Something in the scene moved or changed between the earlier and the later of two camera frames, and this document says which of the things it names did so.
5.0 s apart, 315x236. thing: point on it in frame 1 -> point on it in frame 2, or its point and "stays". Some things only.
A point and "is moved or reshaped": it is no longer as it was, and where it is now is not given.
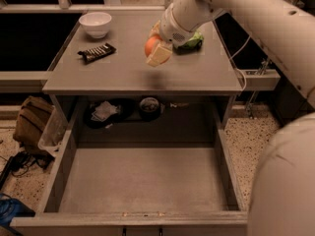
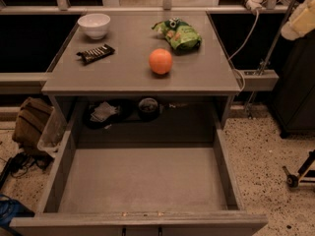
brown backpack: (31, 120) stays
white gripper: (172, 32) -> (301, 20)
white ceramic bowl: (96, 24) stays
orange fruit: (150, 45) is moved or reshaped
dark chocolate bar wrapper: (96, 52) stays
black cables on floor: (19, 164) stays
